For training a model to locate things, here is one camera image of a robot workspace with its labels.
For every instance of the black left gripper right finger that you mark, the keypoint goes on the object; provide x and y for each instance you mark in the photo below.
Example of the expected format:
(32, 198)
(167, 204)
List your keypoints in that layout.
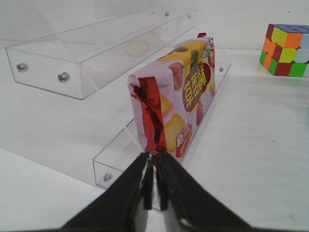
(187, 206)

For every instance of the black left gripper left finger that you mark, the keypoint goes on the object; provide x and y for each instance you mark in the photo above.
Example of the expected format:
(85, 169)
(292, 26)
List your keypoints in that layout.
(124, 206)

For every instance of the pink strawberry cake package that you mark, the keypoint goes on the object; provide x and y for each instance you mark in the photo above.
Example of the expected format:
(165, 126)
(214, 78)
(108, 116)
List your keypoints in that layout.
(171, 96)

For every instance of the clear acrylic left shelf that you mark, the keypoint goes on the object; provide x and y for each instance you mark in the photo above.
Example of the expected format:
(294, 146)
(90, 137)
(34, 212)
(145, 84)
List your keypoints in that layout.
(64, 65)

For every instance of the multicolour puzzle cube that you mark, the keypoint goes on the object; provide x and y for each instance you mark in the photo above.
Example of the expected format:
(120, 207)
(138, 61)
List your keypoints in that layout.
(286, 50)

